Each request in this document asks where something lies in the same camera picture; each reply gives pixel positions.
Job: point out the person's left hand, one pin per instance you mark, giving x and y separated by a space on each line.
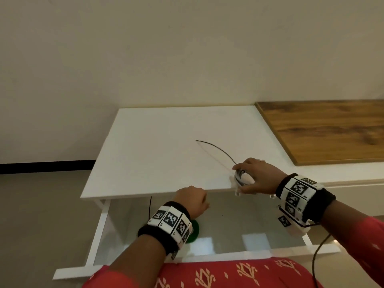
192 200

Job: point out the wooden board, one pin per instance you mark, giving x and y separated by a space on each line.
330 131

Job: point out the white drawer with glossy base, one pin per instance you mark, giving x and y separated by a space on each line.
240 224

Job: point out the black wristband with marker tags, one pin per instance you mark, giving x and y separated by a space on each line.
171 221
300 191

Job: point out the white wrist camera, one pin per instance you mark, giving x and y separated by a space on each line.
173 255

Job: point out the white marker cube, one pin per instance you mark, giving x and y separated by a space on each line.
292 224

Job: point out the person's left forearm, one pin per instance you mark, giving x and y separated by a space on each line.
132 263

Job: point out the black baseboard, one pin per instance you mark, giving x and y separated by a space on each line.
45 167

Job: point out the person's right hand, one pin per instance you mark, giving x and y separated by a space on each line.
264 176

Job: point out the person's right forearm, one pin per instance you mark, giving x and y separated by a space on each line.
357 233

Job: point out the white low table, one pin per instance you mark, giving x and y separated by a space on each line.
150 146

